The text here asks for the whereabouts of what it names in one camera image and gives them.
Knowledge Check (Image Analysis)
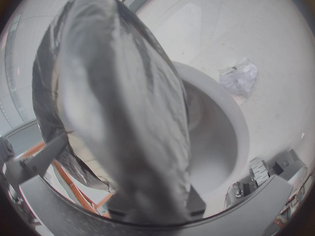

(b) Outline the crumpled white wrapper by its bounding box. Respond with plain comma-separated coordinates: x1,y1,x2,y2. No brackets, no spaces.
219,58,258,97

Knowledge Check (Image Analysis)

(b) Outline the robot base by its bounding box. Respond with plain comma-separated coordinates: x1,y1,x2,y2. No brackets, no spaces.
225,149,315,230

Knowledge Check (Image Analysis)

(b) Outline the white trash bin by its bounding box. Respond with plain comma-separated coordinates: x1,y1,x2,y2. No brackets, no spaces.
171,61,250,201

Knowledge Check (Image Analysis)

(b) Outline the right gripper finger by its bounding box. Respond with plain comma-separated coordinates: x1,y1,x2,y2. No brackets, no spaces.
188,187,207,217

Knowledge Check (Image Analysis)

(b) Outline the white cushioned wooden chair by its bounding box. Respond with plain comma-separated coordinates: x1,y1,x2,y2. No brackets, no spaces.
20,142,111,218

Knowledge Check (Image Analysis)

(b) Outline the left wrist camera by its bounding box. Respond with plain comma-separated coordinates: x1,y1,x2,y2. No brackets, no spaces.
0,136,15,162

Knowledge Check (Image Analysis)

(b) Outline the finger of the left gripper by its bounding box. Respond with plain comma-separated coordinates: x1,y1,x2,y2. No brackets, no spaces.
21,134,68,179

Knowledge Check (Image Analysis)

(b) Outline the black plastic bag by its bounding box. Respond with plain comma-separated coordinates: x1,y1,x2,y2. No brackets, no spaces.
32,0,192,224

